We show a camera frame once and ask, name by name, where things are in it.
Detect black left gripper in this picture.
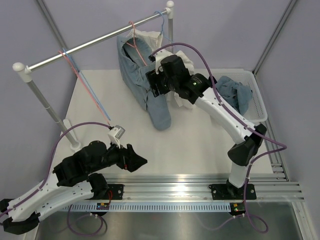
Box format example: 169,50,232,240
88,137,148,174

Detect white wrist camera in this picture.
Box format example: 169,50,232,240
149,49,172,75
108,125,126,148

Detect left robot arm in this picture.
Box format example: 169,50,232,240
0,140,148,235

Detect light blue denim shirt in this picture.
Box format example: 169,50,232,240
215,76,253,116

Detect white plastic basket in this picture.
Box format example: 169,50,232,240
211,68,268,124

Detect blue hanger with denim shirt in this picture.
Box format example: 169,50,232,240
61,47,112,120

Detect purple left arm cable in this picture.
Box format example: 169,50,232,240
0,121,113,232

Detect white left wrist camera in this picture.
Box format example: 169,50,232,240
108,125,126,148

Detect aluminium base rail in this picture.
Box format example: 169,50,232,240
104,173,305,203

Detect pink wire hanger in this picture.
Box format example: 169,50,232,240
57,49,112,126

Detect white slotted cable duct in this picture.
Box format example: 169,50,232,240
62,202,231,213

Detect pink hanger with jeans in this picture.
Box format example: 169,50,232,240
126,21,147,66

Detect blue denim jeans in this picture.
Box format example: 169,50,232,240
116,36,172,131

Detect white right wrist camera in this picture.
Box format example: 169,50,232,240
149,49,172,75

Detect silver clothes rack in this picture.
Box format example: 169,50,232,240
12,0,175,152

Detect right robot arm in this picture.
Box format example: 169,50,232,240
146,54,267,200

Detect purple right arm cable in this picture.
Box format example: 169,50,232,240
151,42,288,232

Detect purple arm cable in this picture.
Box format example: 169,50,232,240
151,42,288,232
0,121,113,232

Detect white shirt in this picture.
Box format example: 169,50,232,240
124,29,196,111

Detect blue hanger with white shirt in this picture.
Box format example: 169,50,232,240
155,11,174,44

